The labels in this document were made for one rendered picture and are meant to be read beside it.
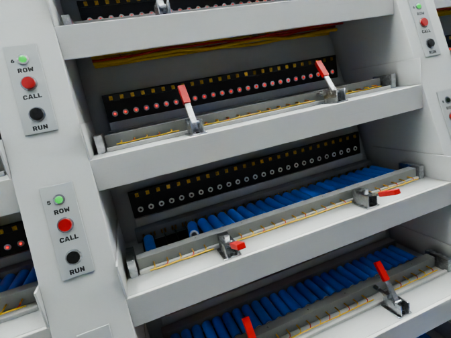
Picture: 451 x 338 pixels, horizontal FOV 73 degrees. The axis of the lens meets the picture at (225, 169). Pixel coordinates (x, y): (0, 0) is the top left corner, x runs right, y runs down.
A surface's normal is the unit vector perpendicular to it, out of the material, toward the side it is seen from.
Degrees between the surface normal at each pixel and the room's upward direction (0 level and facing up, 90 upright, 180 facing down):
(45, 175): 90
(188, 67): 90
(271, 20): 107
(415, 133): 90
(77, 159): 90
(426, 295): 17
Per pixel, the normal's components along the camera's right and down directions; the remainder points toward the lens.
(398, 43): -0.93, 0.25
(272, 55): 0.26, -0.11
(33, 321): -0.18, -0.95
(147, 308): 0.33, 0.17
